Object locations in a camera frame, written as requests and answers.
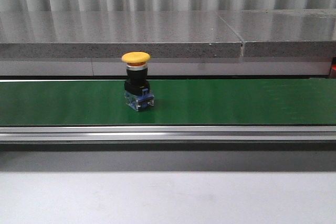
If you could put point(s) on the grey stone counter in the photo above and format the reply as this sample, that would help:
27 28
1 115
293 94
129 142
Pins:
276 43

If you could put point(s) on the aluminium conveyor frame rail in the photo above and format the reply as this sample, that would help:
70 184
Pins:
147 134

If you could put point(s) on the green conveyor belt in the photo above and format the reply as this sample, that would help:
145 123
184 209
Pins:
200 101

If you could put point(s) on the yellow mushroom push button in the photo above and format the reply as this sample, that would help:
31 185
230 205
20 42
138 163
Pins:
137 89

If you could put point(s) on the red object at edge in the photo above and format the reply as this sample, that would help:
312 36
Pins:
332 73

